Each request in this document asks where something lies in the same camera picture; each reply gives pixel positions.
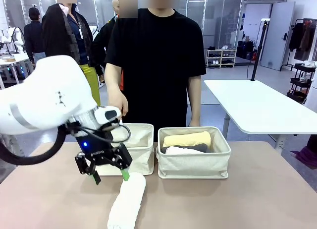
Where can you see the cream fabric basket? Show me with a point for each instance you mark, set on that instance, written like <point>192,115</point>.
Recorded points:
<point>193,164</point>
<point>141,159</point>

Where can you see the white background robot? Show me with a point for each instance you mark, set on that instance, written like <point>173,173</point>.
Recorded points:
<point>15,39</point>

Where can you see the white machine column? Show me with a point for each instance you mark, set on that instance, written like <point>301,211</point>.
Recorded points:
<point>312,90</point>

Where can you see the black clothes rack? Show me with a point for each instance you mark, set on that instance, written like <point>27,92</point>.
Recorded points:
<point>303,40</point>

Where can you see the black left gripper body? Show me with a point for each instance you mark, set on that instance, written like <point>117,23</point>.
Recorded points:
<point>99,147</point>

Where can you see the grey door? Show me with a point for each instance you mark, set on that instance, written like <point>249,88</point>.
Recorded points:
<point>278,35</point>

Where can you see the white towel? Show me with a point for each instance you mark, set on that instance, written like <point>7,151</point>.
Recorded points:
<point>126,201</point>

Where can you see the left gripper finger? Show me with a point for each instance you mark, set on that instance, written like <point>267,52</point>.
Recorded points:
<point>85,165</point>
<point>123,162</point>

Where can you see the black tripod stand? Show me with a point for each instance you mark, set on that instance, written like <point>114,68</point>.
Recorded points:
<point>258,50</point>

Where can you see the person with hair bun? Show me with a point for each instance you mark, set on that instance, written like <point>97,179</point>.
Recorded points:
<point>34,40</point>

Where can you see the yellow towel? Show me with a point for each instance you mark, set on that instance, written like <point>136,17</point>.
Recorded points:
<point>185,139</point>

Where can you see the black trolley cart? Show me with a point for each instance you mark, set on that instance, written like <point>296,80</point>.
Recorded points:
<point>301,82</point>

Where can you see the black bags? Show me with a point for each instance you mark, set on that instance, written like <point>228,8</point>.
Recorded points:
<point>245,49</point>

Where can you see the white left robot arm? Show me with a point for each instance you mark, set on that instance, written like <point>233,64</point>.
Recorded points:
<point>44,97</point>

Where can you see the red fire extinguisher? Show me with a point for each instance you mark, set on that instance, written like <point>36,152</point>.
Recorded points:
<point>254,56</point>

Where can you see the figure with yellow apron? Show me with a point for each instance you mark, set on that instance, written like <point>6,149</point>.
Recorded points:
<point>71,40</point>

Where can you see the pink towel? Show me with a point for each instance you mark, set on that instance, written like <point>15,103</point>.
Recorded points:
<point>180,150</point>

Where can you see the white side table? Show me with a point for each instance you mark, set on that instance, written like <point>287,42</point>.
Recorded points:
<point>247,105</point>

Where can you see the person's left hand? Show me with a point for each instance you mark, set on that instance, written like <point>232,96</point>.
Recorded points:
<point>195,123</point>

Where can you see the figure with orange collar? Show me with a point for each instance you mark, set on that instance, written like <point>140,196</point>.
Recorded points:
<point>101,48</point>

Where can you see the person's left forearm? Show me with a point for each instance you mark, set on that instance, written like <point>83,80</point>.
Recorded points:
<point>194,97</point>

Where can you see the person's right hand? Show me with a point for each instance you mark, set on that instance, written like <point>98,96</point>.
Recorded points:
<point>119,102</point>

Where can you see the dark grey towel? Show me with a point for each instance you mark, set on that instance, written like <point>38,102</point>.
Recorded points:
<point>201,147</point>

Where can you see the grey patterned cloth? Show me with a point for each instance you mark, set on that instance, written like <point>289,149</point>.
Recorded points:
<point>7,147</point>

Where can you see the wooden shoe rack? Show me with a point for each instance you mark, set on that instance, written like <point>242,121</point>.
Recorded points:
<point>221,58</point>

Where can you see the person in black t-shirt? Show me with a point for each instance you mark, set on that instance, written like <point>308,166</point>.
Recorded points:
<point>158,65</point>

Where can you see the person's right forearm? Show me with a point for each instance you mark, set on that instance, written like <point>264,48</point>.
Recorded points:
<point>112,82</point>

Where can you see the white background desk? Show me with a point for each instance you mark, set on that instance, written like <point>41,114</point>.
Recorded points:
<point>12,59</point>

